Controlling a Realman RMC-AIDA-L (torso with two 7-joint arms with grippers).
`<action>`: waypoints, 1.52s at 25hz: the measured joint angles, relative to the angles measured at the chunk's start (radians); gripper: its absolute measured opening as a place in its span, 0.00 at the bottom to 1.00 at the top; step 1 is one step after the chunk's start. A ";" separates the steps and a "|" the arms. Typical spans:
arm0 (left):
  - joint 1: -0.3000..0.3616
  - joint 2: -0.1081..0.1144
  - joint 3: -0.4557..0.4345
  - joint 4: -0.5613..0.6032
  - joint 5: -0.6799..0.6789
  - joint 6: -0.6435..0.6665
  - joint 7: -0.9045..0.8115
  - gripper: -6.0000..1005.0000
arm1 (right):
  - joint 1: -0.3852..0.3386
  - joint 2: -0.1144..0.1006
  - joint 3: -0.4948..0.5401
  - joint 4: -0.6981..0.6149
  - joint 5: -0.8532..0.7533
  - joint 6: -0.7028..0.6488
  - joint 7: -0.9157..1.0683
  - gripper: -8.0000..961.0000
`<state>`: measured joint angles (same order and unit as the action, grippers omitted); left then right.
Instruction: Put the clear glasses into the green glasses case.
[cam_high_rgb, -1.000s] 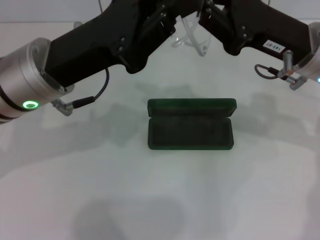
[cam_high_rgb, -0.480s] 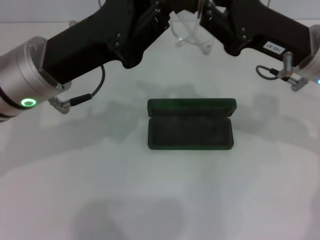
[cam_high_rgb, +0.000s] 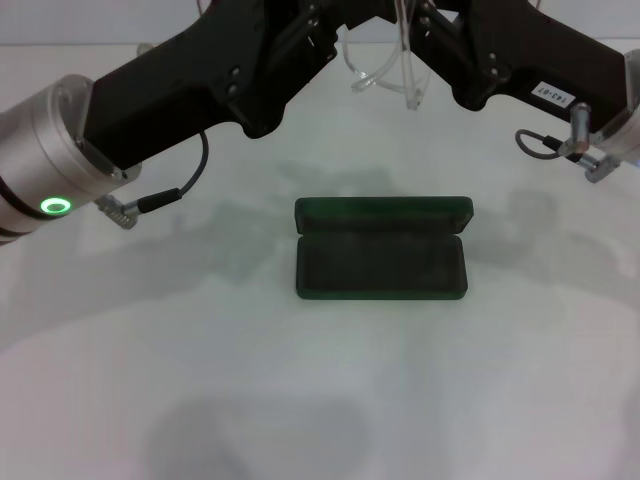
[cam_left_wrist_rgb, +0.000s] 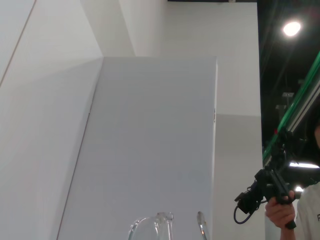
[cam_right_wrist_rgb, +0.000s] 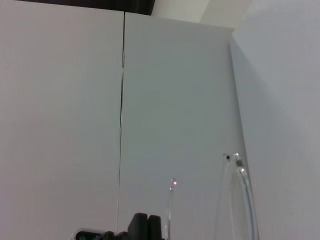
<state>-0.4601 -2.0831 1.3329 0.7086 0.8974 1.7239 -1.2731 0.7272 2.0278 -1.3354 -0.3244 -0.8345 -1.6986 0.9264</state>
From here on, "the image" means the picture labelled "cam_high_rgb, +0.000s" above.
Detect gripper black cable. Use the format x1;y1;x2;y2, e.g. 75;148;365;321
514;128;621;184
96;130;210;231

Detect silver plug on right gripper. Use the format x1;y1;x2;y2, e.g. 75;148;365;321
563;102;594;154

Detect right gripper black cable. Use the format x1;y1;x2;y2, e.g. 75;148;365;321
514;128;621;184

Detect clear white glasses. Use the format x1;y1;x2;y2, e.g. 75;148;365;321
342;0;434;112

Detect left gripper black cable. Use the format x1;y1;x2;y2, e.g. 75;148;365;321
96;130;210;231

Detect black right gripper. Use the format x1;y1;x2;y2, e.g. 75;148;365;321
407;0;630;137

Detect green glasses case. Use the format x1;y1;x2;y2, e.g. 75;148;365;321
293;195;474;303

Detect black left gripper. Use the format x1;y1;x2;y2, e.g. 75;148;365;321
81;0;302;172

